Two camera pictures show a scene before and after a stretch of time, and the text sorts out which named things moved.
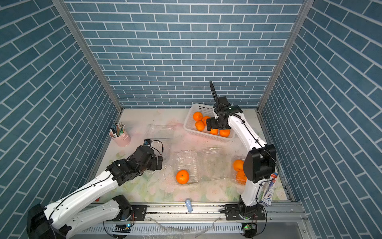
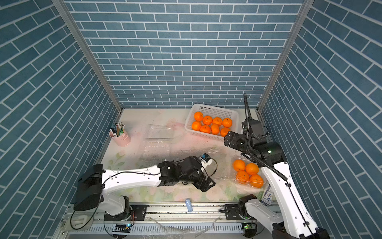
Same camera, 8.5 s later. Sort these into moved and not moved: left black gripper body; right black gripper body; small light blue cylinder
Moved: right black gripper body; left black gripper body
Not moved: small light blue cylinder
